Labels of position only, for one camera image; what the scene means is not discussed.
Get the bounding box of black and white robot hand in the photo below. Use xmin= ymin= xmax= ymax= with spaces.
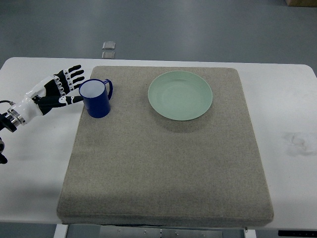
xmin=7 ymin=65 xmax=85 ymax=125

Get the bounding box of blue mug white inside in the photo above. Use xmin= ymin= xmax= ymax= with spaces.
xmin=79 ymin=79 xmax=113 ymax=119

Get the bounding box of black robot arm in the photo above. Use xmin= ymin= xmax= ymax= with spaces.
xmin=0 ymin=108 xmax=21 ymax=164

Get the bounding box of lower metal floor plate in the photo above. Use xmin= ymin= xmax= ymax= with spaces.
xmin=102 ymin=51 xmax=115 ymax=59

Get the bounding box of metal floor plate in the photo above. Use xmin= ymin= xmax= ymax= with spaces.
xmin=102 ymin=42 xmax=116 ymax=50
xmin=102 ymin=51 xmax=115 ymax=59

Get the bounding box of upper metal floor plate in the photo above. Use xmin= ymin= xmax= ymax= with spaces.
xmin=102 ymin=42 xmax=116 ymax=50

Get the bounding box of light green plate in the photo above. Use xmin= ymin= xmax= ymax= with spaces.
xmin=148 ymin=70 xmax=213 ymax=121

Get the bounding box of beige fabric mat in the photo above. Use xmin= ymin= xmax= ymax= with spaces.
xmin=57 ymin=66 xmax=274 ymax=228

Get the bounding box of cardboard box corner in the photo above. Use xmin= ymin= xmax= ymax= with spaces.
xmin=285 ymin=0 xmax=317 ymax=7

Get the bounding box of metal table frame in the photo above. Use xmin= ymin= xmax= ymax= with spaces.
xmin=53 ymin=224 xmax=257 ymax=238

